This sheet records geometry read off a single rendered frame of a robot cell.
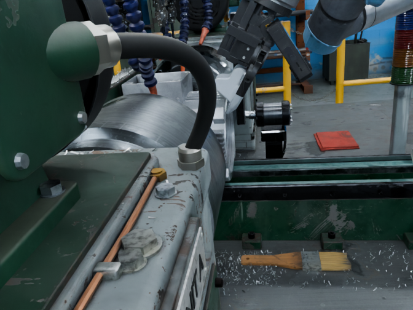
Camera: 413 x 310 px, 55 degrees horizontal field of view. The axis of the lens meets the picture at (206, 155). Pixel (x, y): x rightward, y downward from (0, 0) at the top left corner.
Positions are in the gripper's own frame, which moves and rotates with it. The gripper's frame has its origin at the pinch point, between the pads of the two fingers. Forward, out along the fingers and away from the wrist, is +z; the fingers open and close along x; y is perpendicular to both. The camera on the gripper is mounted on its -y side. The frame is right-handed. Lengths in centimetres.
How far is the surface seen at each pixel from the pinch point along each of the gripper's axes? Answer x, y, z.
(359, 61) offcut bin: -468, -146, 9
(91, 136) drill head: 32.0, 15.1, 0.8
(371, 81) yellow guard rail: -241, -99, 5
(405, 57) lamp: -33, -34, -21
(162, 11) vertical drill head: -1.3, 19.2, -10.1
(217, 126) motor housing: 1.0, 1.3, 4.2
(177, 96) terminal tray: -1.0, 10.7, 2.9
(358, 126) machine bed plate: -69, -47, 6
